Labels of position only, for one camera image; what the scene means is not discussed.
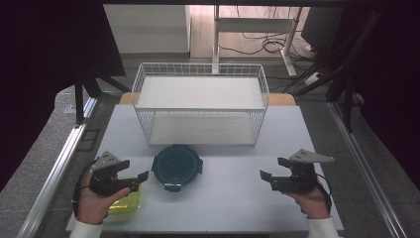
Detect dark teal round lid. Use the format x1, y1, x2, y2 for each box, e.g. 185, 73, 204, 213
151, 144, 204, 193

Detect dark curtain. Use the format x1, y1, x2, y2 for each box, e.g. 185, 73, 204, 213
0, 0, 127, 193
343, 0, 420, 183

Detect aluminium rail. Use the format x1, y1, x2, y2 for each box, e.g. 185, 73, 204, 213
328, 100, 409, 238
15, 96, 99, 238

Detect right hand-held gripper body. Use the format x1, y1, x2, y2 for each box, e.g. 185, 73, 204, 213
288, 149, 336, 195

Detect white desk frame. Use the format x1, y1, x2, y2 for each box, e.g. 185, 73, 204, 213
212, 4, 303, 78

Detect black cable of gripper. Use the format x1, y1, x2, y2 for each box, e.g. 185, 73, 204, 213
71, 160, 99, 218
315, 173, 333, 213

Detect person's right hand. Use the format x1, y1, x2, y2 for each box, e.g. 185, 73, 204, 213
284, 179, 332, 220

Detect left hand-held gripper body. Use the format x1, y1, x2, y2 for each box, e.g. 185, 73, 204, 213
89, 150, 131, 198

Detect white wire rack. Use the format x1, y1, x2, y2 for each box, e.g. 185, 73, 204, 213
131, 61, 270, 148

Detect black floor cables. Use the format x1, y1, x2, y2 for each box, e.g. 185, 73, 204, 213
219, 5, 319, 64

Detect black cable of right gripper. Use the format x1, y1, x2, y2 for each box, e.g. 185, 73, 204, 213
315, 173, 333, 213

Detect white power strip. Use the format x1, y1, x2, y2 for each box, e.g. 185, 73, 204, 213
303, 71, 322, 87

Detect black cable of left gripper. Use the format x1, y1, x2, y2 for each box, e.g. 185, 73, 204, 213
71, 160, 99, 218

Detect wooden table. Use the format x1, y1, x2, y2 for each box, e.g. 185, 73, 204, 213
118, 91, 297, 107

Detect green lidded plastic container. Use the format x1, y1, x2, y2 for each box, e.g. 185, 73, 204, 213
107, 178, 144, 216

